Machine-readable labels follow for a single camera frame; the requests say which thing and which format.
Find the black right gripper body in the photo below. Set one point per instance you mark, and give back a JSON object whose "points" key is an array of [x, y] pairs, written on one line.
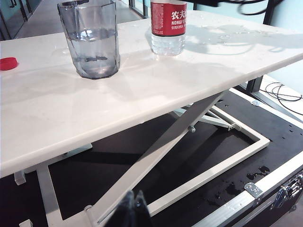
{"points": [[213, 2]]}

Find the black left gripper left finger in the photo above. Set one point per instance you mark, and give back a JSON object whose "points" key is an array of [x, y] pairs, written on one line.
{"points": [[127, 210]]}

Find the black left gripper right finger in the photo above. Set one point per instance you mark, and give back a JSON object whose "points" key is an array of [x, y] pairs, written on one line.
{"points": [[142, 212]]}

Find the Nongfu Spring water bottle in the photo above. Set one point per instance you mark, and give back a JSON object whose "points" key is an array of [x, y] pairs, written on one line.
{"points": [[165, 23]]}

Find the grey transparent glass mug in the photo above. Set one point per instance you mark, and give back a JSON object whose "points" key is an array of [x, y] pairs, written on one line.
{"points": [[90, 52]]}

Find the red bottle cap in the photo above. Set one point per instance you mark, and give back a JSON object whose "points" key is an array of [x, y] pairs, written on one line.
{"points": [[9, 63]]}

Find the white folding lift table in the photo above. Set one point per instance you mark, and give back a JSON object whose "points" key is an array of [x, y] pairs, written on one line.
{"points": [[165, 146]]}

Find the chrome case latch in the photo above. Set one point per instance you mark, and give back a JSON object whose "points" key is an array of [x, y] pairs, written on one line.
{"points": [[290, 189]]}

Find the black aluminium-edged flight case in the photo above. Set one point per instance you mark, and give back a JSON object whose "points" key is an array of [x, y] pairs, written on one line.
{"points": [[279, 142]]}

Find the grey metal frame rail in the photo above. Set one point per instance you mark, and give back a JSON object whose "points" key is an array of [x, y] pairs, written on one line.
{"points": [[254, 84]]}

